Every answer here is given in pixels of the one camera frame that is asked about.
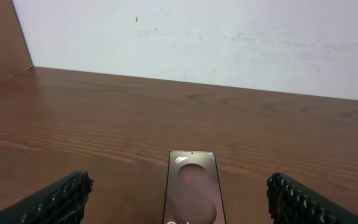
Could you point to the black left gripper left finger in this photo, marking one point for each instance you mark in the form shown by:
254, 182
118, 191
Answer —
62, 202

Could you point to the Galaxy S25 Ultra smartphone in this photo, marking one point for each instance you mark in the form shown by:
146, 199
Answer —
193, 193

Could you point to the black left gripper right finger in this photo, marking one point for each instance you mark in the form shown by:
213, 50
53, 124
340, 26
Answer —
290, 202

